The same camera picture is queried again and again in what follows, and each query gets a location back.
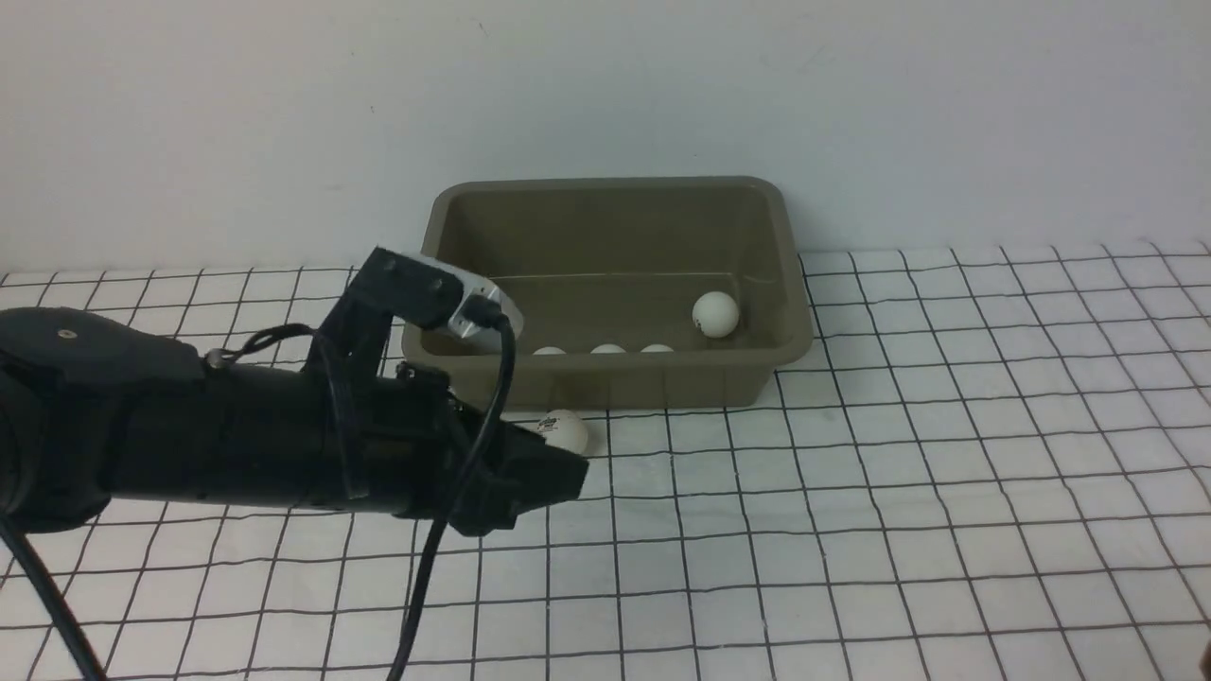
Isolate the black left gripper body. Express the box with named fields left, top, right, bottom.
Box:
left=322, top=365, right=493, bottom=520

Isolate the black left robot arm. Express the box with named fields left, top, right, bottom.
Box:
left=2, top=307, right=484, bottom=533

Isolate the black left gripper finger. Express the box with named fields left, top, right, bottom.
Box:
left=444, top=422, right=589, bottom=537

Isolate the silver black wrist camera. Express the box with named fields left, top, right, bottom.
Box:
left=306, top=247, right=526, bottom=376

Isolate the black camera cable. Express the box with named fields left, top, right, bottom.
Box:
left=0, top=303, right=518, bottom=681

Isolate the white ball black logo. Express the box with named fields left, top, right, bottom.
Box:
left=534, top=410, right=589, bottom=454

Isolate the white black-grid tablecloth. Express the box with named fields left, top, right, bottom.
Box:
left=2, top=241, right=1210, bottom=680

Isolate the olive green plastic bin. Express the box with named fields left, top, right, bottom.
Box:
left=421, top=176, right=815, bottom=412

